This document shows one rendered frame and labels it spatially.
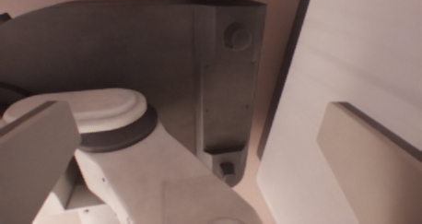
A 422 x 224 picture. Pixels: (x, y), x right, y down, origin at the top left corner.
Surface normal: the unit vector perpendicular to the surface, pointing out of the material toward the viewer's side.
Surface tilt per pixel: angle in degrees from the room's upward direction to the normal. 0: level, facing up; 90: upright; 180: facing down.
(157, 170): 90
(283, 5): 0
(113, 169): 90
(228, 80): 0
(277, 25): 0
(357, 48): 90
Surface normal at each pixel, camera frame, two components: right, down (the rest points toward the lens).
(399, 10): -0.97, 0.00
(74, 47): 0.22, 0.50
